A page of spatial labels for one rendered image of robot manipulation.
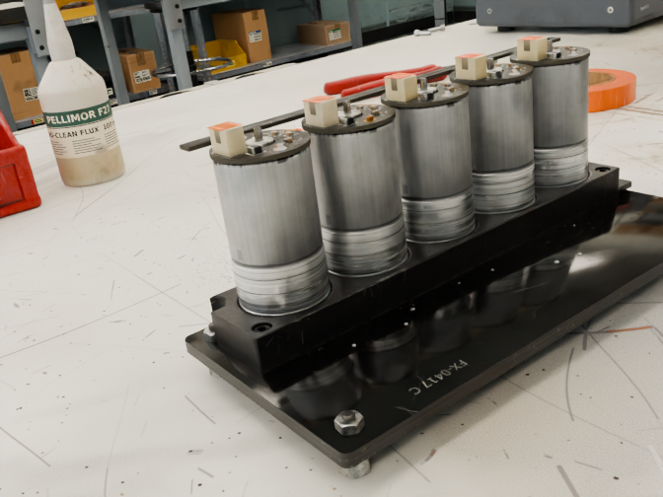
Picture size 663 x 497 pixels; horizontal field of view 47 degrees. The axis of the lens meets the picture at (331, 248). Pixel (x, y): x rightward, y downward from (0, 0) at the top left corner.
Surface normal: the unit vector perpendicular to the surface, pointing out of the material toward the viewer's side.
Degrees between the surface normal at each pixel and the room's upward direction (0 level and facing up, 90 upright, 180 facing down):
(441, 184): 90
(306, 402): 0
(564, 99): 90
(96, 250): 0
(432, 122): 90
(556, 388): 0
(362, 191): 90
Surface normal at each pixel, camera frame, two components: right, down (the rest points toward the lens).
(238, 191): -0.41, 0.41
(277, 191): 0.34, 0.33
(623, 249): -0.12, -0.91
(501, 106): 0.00, 0.39
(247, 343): -0.79, 0.33
